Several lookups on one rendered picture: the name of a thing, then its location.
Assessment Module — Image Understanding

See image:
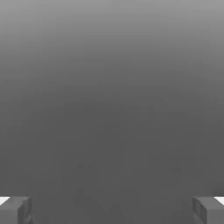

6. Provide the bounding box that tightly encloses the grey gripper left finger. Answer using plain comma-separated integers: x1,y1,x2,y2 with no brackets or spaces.
0,196,34,224

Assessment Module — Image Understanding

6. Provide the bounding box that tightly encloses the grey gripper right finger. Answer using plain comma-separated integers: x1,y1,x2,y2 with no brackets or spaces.
192,196,224,224

